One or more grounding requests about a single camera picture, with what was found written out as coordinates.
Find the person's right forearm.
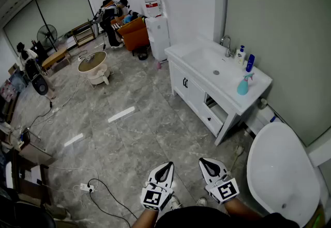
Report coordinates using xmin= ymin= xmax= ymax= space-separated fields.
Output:
xmin=223 ymin=197 xmax=260 ymax=219

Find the black cable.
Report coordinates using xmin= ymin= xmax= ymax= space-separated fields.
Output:
xmin=87 ymin=178 xmax=139 ymax=228

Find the round white side table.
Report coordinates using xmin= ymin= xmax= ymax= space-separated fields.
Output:
xmin=78 ymin=51 xmax=115 ymax=86

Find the white sink cabinet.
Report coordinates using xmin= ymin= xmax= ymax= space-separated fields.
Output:
xmin=164 ymin=38 xmax=273 ymax=146

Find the wooden desk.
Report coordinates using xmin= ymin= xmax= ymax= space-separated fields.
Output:
xmin=0 ymin=128 xmax=56 ymax=207

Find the wooden shelf rack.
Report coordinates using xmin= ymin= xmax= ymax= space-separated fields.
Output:
xmin=71 ymin=21 xmax=96 ymax=48

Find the pale window blind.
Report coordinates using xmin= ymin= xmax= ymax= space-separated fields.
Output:
xmin=35 ymin=0 xmax=94 ymax=41
xmin=2 ymin=0 xmax=50 ymax=53

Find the clear water jug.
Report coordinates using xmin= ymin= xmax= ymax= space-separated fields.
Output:
xmin=143 ymin=0 xmax=163 ymax=18

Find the chrome faucet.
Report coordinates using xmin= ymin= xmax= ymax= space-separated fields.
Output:
xmin=220 ymin=35 xmax=235 ymax=58

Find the black standing fan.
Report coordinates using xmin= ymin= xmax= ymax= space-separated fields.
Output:
xmin=36 ymin=24 xmax=58 ymax=52

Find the person's black clothing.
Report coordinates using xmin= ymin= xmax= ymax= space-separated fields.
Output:
xmin=154 ymin=205 xmax=301 ymax=228

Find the black office chair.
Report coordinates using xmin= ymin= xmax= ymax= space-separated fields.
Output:
xmin=0 ymin=188 xmax=56 ymax=228

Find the white water dispenser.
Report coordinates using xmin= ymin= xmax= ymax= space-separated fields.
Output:
xmin=144 ymin=16 xmax=171 ymax=63

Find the white pump soap bottle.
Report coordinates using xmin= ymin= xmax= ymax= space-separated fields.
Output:
xmin=234 ymin=45 xmax=247 ymax=66

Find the teal spray bottle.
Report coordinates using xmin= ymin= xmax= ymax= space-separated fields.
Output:
xmin=236 ymin=72 xmax=255 ymax=96

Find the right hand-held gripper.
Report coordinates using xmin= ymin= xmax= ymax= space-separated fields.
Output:
xmin=198 ymin=158 xmax=240 ymax=206

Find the grey water pipe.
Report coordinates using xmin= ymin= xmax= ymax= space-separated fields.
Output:
xmin=259 ymin=97 xmax=288 ymax=123

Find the wooden coffee table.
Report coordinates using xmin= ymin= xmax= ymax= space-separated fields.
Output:
xmin=41 ymin=47 xmax=73 ymax=71

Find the orange armchair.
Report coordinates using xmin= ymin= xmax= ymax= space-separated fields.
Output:
xmin=111 ymin=16 xmax=151 ymax=53

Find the blue bottle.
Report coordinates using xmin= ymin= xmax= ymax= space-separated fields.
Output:
xmin=245 ymin=54 xmax=256 ymax=73

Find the person's left forearm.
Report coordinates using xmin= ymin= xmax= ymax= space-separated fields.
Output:
xmin=131 ymin=207 xmax=161 ymax=228

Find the white bathtub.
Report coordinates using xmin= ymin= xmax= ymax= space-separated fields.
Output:
xmin=246 ymin=121 xmax=327 ymax=228

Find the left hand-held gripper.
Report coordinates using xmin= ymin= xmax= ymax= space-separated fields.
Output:
xmin=141 ymin=161 xmax=175 ymax=212

